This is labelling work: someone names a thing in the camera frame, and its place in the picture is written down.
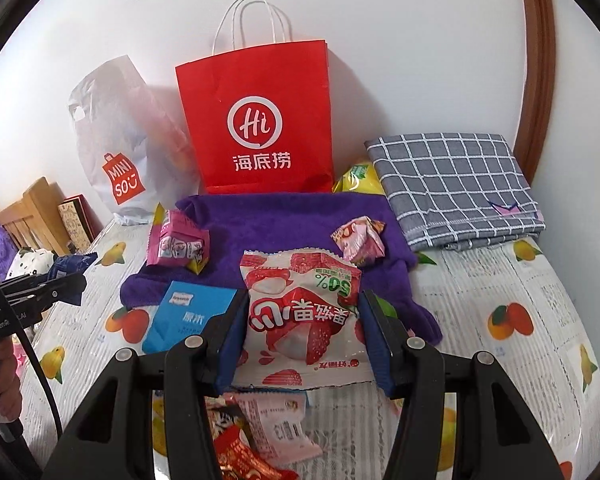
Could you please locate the brown patterned book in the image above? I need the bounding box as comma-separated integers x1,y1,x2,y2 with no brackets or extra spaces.
57,195,103,253

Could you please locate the grey checked folded cloth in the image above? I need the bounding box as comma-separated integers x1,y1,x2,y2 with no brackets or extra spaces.
364,131,546,252

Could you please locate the yellow green snack bag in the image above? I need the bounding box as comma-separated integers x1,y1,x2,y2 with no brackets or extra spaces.
332,160,386,196

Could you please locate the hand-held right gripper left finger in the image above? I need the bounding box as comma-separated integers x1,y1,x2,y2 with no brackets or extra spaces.
42,287,251,480

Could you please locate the pink barcode snack packet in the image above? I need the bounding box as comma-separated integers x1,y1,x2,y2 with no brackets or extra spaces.
147,205,211,276

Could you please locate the white plastic shopping bag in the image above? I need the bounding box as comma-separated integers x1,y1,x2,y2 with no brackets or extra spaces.
67,55,201,226

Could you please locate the white strawberry snack packet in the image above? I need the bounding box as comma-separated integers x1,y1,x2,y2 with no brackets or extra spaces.
237,247,376,391

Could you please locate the fruit print tablecloth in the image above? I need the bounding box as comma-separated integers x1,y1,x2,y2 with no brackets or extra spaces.
17,212,600,480

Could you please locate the wooden headboard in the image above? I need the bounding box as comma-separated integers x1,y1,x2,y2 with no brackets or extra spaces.
0,176,71,256

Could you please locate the blue snack packet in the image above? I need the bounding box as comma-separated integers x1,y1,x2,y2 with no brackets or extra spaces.
47,251,98,281

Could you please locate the white black flower pillow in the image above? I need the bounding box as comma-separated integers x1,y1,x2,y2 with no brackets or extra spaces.
5,247,56,281

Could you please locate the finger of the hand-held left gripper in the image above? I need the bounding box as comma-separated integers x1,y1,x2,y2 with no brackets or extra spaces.
27,271,87,311
0,272,56,297

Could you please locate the purple plush cloth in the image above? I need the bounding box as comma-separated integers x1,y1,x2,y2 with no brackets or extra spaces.
0,222,21,281

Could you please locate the blue tissue pack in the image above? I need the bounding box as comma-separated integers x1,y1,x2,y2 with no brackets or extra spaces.
141,282,238,356

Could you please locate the red paper bag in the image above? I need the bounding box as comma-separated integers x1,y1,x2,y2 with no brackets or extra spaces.
175,0,335,196

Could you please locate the purple towel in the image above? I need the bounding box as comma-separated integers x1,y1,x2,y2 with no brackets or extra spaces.
120,192,442,346

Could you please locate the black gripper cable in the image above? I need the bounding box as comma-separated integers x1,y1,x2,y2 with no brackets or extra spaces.
0,220,65,441

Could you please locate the red snack packet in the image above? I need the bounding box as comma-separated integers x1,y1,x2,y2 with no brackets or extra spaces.
205,395,301,480

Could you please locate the pink strawberry candy packet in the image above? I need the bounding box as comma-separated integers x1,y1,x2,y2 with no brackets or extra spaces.
232,391,323,463

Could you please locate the brown wooden door frame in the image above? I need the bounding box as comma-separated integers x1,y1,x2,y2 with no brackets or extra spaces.
515,0,553,183

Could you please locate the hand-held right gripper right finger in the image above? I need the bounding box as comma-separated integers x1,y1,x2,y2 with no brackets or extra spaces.
359,289,561,480

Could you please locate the pink panda candy packet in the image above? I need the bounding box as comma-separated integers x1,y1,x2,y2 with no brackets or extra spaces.
330,215,388,267

